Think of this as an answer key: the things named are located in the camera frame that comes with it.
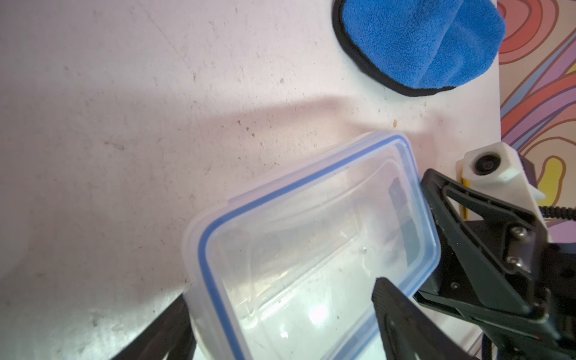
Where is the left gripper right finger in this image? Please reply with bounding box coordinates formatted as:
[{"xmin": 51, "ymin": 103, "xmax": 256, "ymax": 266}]
[{"xmin": 371, "ymin": 277, "xmax": 473, "ymax": 359}]

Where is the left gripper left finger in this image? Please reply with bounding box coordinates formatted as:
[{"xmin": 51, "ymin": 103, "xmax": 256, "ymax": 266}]
[{"xmin": 113, "ymin": 294, "xmax": 197, "ymax": 360}]

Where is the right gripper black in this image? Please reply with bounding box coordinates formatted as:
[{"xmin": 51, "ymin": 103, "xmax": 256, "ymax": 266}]
[{"xmin": 415, "ymin": 169, "xmax": 575, "ymax": 359}]

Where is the small blue-rimmed lunch box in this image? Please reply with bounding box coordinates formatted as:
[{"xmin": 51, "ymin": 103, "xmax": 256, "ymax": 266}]
[{"xmin": 182, "ymin": 132, "xmax": 440, "ymax": 359}]

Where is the blue microfiber cloth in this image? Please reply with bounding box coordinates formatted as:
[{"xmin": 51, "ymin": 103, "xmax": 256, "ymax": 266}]
[{"xmin": 331, "ymin": 0, "xmax": 506, "ymax": 97}]

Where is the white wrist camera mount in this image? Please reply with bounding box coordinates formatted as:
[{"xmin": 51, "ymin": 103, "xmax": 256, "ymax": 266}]
[{"xmin": 456, "ymin": 142, "xmax": 546, "ymax": 221}]

